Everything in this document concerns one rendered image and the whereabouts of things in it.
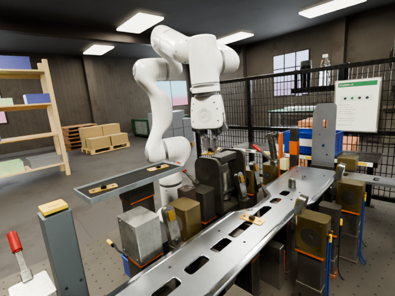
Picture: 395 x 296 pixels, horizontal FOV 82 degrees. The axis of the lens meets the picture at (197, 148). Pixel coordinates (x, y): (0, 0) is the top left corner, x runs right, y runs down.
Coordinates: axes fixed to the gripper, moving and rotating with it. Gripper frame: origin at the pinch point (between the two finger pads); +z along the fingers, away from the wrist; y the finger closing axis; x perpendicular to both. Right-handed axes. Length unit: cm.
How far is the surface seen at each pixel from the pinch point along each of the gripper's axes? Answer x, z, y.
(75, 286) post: -33, 36, -33
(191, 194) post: 1.5, 19.4, -10.2
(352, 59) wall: 753, -69, 121
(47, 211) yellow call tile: -34.5, 10.3, -33.4
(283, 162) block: 59, 24, 15
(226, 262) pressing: -17.8, 27.2, 9.5
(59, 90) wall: 473, -81, -793
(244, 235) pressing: -5.1, 27.5, 10.9
